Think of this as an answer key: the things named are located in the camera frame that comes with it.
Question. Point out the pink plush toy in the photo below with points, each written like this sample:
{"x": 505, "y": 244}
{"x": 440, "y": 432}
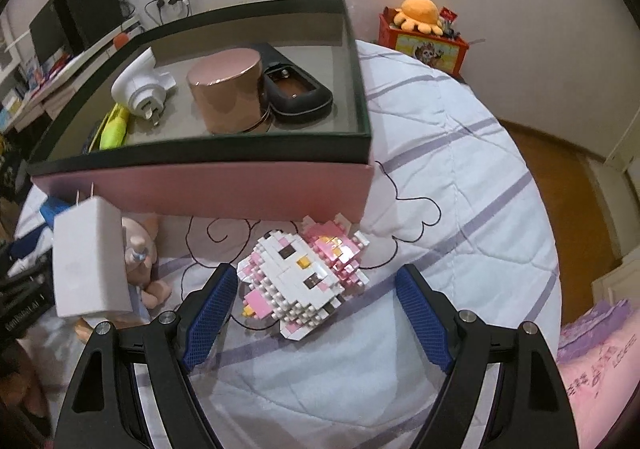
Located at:
{"x": 142, "y": 249}

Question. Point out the black case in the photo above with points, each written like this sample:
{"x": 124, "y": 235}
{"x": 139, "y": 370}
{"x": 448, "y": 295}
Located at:
{"x": 300, "y": 104}

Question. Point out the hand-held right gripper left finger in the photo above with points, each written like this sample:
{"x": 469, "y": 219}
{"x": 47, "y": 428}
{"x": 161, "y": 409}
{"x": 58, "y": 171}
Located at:
{"x": 210, "y": 319}

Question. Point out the pink box with black rim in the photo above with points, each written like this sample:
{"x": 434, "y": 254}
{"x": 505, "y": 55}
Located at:
{"x": 225, "y": 189}

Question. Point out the white desk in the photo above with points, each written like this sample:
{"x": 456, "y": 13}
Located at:
{"x": 55, "y": 89}

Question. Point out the red card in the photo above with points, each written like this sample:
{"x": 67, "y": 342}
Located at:
{"x": 448, "y": 14}

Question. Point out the clear bottle with red cap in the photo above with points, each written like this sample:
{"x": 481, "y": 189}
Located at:
{"x": 120, "y": 40}

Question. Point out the black computer tower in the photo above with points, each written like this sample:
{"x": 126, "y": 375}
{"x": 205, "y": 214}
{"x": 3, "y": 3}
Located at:
{"x": 92, "y": 9}

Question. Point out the red printed box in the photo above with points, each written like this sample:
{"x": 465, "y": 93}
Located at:
{"x": 425, "y": 49}

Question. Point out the yellow highlighter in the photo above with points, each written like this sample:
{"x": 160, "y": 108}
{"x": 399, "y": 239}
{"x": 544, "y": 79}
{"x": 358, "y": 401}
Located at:
{"x": 114, "y": 129}

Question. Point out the pink white block cat figure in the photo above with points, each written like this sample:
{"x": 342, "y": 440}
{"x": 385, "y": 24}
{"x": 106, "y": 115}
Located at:
{"x": 295, "y": 279}

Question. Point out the clear plastic bag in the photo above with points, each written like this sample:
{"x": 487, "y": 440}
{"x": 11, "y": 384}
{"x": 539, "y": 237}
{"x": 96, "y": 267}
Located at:
{"x": 350, "y": 4}

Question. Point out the rose gold jar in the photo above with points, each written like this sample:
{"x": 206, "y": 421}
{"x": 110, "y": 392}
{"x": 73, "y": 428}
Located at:
{"x": 225, "y": 89}

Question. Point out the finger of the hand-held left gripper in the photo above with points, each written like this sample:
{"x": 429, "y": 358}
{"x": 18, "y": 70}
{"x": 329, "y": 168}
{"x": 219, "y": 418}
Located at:
{"x": 52, "y": 211}

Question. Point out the pink printed blanket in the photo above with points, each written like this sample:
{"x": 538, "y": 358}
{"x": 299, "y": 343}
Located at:
{"x": 605, "y": 379}

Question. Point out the white charger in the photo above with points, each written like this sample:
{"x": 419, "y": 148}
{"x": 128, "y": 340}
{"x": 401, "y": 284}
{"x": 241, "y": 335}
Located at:
{"x": 87, "y": 259}

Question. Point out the white round plug adapter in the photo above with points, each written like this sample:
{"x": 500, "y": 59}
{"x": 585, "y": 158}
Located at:
{"x": 137, "y": 84}

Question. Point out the orange octopus plush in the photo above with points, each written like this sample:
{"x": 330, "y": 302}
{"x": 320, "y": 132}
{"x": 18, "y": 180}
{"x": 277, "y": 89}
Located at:
{"x": 417, "y": 11}

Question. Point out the black monitor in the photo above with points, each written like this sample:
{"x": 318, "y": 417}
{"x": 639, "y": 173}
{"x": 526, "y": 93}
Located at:
{"x": 47, "y": 36}

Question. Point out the white striped quilt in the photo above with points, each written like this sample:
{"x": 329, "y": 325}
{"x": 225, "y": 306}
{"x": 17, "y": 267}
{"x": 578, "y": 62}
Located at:
{"x": 450, "y": 209}

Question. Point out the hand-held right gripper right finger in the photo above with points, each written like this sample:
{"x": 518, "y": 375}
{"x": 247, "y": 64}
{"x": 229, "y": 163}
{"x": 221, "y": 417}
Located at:
{"x": 420, "y": 319}

